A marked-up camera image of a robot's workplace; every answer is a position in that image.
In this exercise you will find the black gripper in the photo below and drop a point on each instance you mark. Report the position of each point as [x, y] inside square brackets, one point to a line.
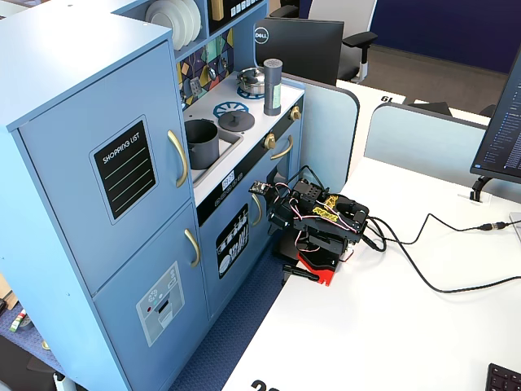
[278, 215]

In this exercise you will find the red green marker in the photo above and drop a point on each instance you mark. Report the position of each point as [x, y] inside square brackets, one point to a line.
[18, 319]

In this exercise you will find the black shopping list board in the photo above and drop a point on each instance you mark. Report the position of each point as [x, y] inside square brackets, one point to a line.
[124, 171]

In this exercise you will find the gray toy sink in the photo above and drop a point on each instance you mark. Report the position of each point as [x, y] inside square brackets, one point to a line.
[228, 140]

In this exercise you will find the black keyboard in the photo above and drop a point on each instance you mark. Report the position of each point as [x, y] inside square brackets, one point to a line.
[506, 380]

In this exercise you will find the gray pot lid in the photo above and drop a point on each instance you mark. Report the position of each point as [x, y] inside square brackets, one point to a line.
[236, 121]

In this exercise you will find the metal toy ladle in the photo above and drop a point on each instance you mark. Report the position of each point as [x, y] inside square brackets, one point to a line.
[211, 72]

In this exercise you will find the monitor with lit screen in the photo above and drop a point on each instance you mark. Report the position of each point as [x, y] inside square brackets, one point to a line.
[504, 134]

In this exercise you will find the fridge door with board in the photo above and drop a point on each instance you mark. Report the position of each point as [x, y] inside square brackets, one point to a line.
[61, 175]

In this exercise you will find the black toy microwave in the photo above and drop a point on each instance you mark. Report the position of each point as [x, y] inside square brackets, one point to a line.
[240, 10]

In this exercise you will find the blue toy kitchen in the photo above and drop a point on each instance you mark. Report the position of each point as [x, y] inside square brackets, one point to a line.
[61, 61]

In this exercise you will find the robot arm base mount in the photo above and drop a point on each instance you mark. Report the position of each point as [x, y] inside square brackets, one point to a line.
[321, 266]

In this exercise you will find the steel pot with lid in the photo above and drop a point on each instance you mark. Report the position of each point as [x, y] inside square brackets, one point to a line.
[250, 81]

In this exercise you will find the blue dishwasher door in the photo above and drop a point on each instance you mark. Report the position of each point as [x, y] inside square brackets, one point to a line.
[220, 285]

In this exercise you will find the light blue desk divider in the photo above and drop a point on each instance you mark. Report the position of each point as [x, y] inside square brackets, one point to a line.
[419, 142]
[325, 134]

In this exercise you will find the white toy plate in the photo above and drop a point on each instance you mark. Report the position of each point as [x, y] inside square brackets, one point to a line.
[197, 18]
[187, 22]
[163, 20]

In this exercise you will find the gray flat device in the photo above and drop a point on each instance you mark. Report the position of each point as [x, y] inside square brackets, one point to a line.
[517, 228]

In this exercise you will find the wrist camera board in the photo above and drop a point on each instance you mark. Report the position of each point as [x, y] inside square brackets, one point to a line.
[260, 187]

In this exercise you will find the gray salt shaker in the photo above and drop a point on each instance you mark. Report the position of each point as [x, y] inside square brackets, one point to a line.
[272, 89]

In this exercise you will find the gold stove knob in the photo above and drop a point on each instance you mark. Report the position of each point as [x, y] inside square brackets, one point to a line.
[295, 112]
[269, 141]

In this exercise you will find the black flat desk item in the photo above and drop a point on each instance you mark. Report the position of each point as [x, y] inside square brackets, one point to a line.
[431, 109]

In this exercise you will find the fridge door with dispenser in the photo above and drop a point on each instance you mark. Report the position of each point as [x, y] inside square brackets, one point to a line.
[122, 326]

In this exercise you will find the black office chair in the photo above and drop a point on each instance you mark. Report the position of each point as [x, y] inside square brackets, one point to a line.
[342, 16]

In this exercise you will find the black table clamp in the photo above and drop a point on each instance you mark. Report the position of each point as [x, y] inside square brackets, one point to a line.
[299, 272]

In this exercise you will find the black monitor mount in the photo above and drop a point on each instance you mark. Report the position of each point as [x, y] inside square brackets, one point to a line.
[476, 191]

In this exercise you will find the blue oven door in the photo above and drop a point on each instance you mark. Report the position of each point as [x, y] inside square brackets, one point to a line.
[299, 138]

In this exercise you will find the gray toy pot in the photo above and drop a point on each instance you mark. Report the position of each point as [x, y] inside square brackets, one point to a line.
[203, 150]

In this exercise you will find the black Dell monitor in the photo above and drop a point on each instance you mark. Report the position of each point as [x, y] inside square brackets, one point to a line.
[301, 49]

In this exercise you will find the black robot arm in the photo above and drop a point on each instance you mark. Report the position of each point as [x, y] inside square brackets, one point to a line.
[325, 228]

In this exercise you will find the metal toy spatula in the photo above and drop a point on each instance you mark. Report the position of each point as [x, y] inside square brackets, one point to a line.
[195, 87]

